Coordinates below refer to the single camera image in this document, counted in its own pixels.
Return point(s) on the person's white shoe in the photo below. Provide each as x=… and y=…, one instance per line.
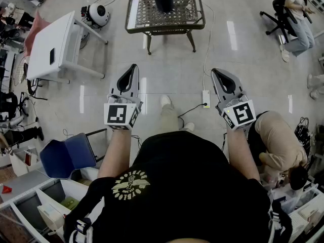
x=189, y=126
x=165, y=100

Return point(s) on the white open box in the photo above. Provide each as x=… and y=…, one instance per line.
x=25, y=161

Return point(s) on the grey metal shelf unit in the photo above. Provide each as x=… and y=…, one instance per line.
x=25, y=186

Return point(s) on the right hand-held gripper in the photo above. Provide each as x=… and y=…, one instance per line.
x=243, y=114

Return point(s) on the brown metal lattice table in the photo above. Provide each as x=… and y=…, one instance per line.
x=152, y=16

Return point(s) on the person's black printed t-shirt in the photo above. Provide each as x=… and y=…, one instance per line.
x=182, y=186

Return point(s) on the white round helmet device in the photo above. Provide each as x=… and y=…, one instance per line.
x=98, y=14

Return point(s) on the pink cloth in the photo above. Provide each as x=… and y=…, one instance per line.
x=34, y=32

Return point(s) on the person's left forearm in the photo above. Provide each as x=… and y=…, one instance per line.
x=116, y=153

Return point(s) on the black phone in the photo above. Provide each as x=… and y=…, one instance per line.
x=52, y=56

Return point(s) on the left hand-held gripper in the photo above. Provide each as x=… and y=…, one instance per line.
x=115, y=114

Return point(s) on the black bag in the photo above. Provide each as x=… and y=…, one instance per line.
x=302, y=135

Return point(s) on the person's right forearm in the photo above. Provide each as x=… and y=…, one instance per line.
x=241, y=153

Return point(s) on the blue chair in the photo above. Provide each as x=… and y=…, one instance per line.
x=65, y=156

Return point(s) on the white power strip green switch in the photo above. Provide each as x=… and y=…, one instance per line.
x=206, y=97

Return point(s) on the white side table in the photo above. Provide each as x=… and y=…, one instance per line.
x=48, y=42

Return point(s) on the red triangular object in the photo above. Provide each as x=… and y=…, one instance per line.
x=6, y=189

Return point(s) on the black office chair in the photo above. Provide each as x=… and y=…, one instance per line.
x=278, y=21

